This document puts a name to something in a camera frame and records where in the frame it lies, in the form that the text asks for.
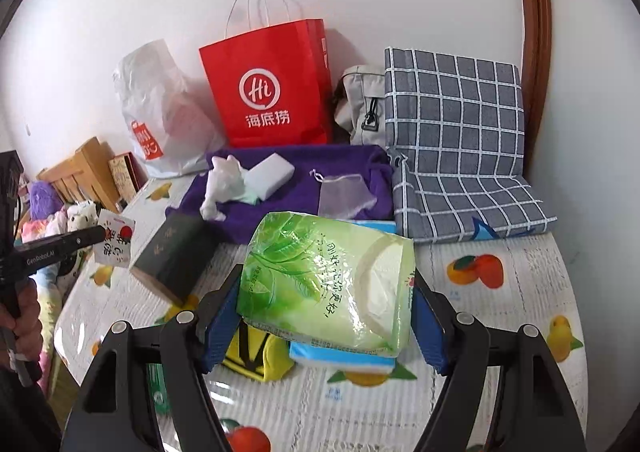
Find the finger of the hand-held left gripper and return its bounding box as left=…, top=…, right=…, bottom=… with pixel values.
left=50, top=226, right=108, bottom=258

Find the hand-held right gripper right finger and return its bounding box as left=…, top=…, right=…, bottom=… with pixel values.
left=410, top=269, right=588, bottom=452

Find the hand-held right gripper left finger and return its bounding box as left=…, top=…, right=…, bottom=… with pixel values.
left=60, top=264, right=246, bottom=452

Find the red and white small packet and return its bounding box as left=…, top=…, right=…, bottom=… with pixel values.
left=94, top=210, right=136, bottom=267

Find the blue packet with white label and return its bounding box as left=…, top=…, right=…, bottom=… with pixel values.
left=289, top=219, right=401, bottom=375

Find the green tissue pack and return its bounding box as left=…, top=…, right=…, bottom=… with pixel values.
left=236, top=212, right=416, bottom=358

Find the person's left forearm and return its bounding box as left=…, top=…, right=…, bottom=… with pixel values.
left=0, top=367, right=63, bottom=452

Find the person's left hand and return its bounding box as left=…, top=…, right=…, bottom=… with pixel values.
left=0, top=282, right=46, bottom=373

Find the white spotted plush toy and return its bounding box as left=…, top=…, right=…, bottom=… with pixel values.
left=65, top=199, right=103, bottom=278

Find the purple plush toy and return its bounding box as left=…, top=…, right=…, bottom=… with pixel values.
left=27, top=180, right=65, bottom=220

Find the yellow pouch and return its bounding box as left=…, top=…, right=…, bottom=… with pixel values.
left=222, top=322, right=296, bottom=383

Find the fruit print tablecloth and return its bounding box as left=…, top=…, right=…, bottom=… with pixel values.
left=52, top=177, right=588, bottom=452

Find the wooden bed headboard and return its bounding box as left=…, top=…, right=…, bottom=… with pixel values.
left=39, top=136, right=121, bottom=213

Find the brown box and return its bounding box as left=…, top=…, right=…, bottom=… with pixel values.
left=108, top=153, right=149, bottom=203

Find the small green packet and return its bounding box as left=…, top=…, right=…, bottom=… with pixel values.
left=147, top=362, right=173, bottom=415

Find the black box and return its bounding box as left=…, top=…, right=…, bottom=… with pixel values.
left=130, top=214, right=218, bottom=305

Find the white crumpled cloth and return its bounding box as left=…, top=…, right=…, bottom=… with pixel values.
left=200, top=155, right=251, bottom=222

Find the purple towel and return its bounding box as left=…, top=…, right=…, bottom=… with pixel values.
left=166, top=144, right=396, bottom=245

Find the white plastic bag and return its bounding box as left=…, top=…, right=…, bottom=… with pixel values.
left=112, top=39, right=228, bottom=179

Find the white sponge block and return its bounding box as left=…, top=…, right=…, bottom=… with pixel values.
left=245, top=157, right=295, bottom=200

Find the grey plaid cloth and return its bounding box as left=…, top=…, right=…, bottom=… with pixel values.
left=384, top=47, right=558, bottom=244

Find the red paper shopping bag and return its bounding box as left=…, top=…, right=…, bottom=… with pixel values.
left=199, top=0, right=333, bottom=149

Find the grey fabric pouch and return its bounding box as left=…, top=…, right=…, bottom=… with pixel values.
left=334, top=64, right=388, bottom=147

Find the white mesh drawstring bag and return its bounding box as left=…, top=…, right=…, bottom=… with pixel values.
left=310, top=169, right=378, bottom=220

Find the wooden door frame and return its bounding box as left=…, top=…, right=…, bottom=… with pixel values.
left=515, top=0, right=553, bottom=178

